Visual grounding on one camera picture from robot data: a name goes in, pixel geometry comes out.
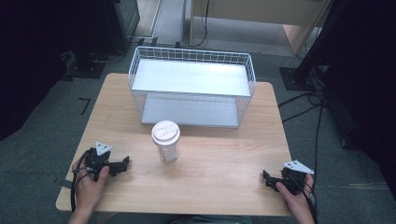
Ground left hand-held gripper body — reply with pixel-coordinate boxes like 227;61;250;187
84;141;114;182

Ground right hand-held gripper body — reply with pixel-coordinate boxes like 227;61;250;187
279;159;315;196

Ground person's right hand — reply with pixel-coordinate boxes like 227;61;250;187
275;173;316;216

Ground person's left hand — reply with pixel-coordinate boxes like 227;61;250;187
71;149;111;213

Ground clear cup with white lid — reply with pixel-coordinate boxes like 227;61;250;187
150;119;181;163

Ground black stand base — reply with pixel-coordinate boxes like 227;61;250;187
63;49;107;79

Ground dark cabinet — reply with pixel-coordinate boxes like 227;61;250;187
101;0;142;54

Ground light wooden cabinet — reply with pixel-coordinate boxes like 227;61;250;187
189;0;332;56

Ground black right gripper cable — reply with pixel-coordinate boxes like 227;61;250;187
288;174;319;224

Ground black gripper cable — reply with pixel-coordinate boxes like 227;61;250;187
70;151;94;214
288;174;319;224

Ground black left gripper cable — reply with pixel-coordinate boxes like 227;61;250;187
70;151;94;214

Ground black floor cable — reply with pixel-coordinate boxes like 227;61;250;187
281;101;326;124
277;91;325;108

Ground black stand with base plate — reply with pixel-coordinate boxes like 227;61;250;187
278;0;353;92

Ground white wire shelf rack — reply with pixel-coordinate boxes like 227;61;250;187
127;45;258;130

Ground black hanging cable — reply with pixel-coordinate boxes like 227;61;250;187
181;0;210;49

